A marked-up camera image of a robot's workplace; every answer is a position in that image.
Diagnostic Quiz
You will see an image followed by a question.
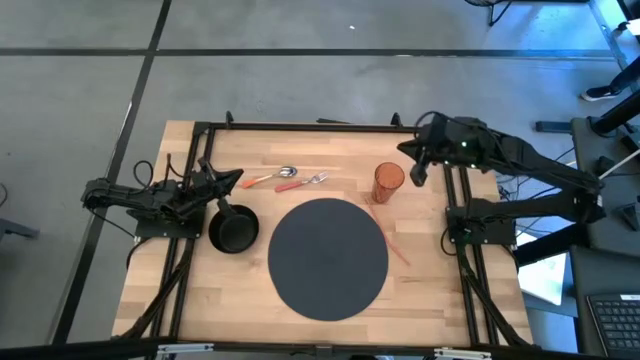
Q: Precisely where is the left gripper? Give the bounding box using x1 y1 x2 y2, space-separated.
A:
189 168 245 207

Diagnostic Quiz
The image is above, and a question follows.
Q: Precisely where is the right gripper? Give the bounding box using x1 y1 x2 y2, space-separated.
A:
397 117 459 167

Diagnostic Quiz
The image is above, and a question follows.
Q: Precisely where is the small black bowl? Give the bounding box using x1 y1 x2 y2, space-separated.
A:
208 196 261 255

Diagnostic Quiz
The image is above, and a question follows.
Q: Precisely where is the orange faceted plastic tumbler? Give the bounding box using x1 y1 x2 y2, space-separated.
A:
370 161 406 205

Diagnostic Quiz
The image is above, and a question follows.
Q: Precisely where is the fork with red handle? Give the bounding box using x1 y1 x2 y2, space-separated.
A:
274 171 330 194

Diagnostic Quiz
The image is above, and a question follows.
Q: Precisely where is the spoon with orange handle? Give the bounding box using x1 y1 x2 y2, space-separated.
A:
241 165 299 190

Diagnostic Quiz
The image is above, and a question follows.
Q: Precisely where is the red drinking straw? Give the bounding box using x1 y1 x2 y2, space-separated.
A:
366 198 412 267

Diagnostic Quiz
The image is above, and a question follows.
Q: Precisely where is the round dark woven placemat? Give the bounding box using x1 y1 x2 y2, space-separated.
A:
267 197 390 322

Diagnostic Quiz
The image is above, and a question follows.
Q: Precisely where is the person's shoe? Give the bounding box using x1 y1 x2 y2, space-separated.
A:
580 85 624 103

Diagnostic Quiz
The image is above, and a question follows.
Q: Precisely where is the grey metal stand foot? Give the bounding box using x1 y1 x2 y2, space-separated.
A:
0 217 40 242

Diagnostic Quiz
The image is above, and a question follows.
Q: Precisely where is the person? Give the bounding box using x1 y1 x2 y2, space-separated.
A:
607 53 640 95

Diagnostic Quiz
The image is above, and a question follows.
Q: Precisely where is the dark grey desk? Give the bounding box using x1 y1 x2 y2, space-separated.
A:
569 116 640 360

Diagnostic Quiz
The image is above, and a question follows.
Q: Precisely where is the black computer keyboard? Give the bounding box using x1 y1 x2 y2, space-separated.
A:
585 293 640 359

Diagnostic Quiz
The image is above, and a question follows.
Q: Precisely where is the black aluminium table frame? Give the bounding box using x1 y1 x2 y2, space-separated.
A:
112 110 539 360

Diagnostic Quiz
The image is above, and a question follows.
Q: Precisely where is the white cable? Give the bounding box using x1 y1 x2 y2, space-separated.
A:
597 148 640 181

